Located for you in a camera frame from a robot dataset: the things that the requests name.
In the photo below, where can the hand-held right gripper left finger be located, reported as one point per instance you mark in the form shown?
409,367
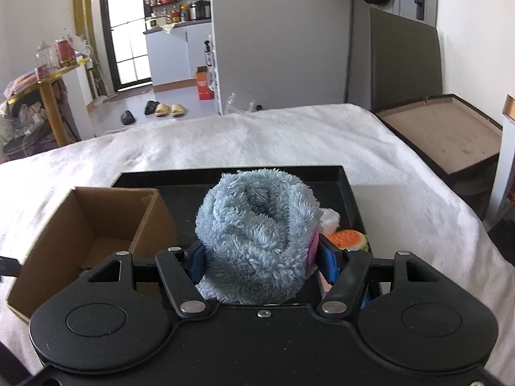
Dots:
197,263

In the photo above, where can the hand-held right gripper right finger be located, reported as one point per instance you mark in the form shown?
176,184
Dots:
328,263

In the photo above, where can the white paper bundle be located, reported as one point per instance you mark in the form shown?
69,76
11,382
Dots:
330,221

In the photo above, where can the blue fluffy plush cloth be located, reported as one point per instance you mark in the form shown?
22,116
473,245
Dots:
249,241

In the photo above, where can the black tray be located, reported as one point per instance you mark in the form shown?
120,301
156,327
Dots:
177,201

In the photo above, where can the brown cardboard box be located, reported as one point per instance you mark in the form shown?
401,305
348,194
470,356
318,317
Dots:
52,257

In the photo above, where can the white fluffy blanket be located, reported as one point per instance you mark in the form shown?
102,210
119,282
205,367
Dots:
261,140

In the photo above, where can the beige slipper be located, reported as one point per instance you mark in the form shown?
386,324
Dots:
162,109
178,109

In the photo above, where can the black slipper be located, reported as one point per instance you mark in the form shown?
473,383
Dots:
151,107
128,117

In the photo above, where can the clear plastic bottle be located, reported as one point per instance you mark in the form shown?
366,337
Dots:
230,101

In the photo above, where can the orange cardboard box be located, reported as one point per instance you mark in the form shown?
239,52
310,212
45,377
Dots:
204,86

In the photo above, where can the white table leg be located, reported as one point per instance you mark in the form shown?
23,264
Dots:
501,177

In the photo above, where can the white kitchen cabinet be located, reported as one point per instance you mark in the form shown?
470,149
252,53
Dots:
173,56

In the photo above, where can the grey upholstered panel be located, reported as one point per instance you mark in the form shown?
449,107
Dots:
402,60

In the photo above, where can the yellow round table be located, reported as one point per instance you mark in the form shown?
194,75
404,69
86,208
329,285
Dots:
50,96

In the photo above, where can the pile of cloth clutter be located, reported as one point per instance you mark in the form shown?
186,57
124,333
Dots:
24,122

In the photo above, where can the small red box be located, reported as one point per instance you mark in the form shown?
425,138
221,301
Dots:
42,73

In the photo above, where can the black framed glass door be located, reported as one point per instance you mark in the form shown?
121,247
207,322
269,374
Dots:
120,28

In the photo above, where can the row of counter bottles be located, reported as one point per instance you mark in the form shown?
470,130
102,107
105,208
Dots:
177,14

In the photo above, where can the black kitchen appliance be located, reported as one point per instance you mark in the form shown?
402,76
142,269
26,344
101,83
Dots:
201,10

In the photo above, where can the clear glass jar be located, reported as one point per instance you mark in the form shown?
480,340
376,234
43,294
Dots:
43,54

